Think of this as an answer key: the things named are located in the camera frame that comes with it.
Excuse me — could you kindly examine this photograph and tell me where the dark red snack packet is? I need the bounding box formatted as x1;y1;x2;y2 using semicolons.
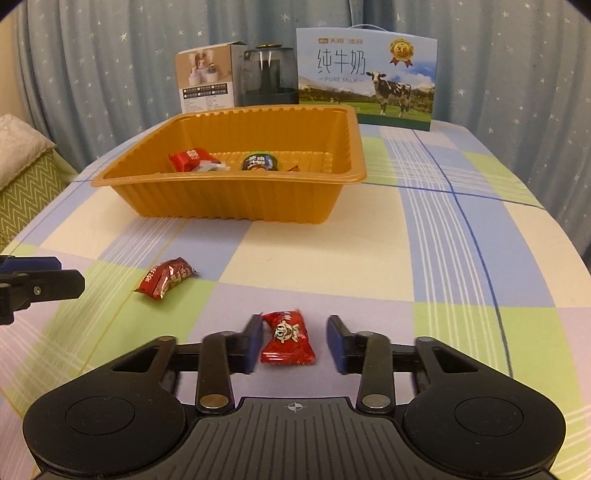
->
134;257;199;301

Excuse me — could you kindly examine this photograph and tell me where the green zigzag patterned cushion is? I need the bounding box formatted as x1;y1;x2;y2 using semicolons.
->
0;148;78;252

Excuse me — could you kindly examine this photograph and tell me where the white product box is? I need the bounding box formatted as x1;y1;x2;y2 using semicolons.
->
175;41;247;114

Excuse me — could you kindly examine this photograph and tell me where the red foil candy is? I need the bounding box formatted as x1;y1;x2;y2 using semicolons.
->
261;310;317;365

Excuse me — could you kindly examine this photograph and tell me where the white textured cushion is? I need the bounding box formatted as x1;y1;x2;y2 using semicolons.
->
0;114;57;190

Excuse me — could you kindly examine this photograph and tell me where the green black sausage packet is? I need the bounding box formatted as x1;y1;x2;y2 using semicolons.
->
241;152;279;172

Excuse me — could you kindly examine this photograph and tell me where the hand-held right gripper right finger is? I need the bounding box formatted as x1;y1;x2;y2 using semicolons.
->
327;315;478;411

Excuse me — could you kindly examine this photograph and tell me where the red packet with white symbol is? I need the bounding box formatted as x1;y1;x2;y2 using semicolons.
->
168;148;221;172

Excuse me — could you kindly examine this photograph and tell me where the checkered tablecloth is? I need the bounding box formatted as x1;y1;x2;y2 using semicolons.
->
0;104;591;462

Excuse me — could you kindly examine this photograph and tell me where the milk carton box with cow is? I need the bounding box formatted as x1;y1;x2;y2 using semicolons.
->
295;24;438;132

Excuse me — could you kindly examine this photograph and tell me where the blue star-print curtain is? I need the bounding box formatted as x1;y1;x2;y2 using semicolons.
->
0;0;591;273

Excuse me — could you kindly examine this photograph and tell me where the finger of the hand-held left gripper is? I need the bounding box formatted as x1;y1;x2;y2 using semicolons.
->
0;271;85;308
0;255;62;276

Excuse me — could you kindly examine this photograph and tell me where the orange plastic tray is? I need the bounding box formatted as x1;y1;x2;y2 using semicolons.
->
90;104;368;224

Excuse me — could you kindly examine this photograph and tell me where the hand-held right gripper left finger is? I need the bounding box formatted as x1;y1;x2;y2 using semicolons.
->
111;315;264;412

